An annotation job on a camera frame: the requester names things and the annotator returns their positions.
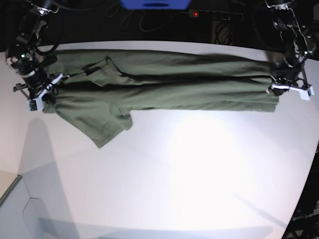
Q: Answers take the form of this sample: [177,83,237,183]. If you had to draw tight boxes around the black coiled cables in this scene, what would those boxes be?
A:
[214,21,236,45]

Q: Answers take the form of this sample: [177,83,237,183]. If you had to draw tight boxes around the black power strip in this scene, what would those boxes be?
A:
[188,9,244,21]

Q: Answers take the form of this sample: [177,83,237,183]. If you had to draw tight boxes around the green t-shirt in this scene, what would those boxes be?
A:
[43,49,279,147]

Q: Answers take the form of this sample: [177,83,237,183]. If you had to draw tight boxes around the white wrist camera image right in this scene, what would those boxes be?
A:
[299,86,315,101]

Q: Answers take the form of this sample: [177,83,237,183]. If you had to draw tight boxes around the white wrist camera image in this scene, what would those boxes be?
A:
[27,98,44,112]
[299,86,315,101]

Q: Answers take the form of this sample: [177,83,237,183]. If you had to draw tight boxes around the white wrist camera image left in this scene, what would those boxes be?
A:
[27,98,44,112]

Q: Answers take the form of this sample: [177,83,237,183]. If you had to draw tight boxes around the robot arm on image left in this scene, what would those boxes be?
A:
[6,28,284,111]

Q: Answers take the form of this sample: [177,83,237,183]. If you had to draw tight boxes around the blue box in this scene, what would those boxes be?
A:
[120,0,190,10]

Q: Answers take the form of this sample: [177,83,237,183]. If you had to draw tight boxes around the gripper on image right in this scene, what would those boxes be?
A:
[266,69,311,96]

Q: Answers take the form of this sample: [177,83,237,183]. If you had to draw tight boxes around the grey looped cable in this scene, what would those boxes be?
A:
[120,9,175,32]

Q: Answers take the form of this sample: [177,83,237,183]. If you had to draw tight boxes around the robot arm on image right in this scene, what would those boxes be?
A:
[252,0,317,101]

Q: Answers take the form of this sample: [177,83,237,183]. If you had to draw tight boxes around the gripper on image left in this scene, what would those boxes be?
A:
[13,72,69,102]

